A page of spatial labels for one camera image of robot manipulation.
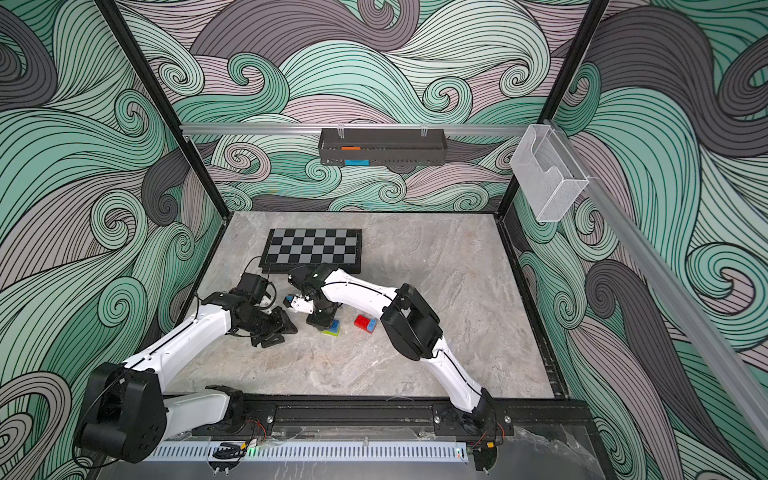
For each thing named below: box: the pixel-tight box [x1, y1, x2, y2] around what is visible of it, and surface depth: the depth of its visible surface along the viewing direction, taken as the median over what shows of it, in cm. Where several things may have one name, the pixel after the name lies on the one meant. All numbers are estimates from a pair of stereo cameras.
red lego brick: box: [354, 314, 372, 334], surface depth 90 cm
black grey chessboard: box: [258, 228, 363, 274], surface depth 106 cm
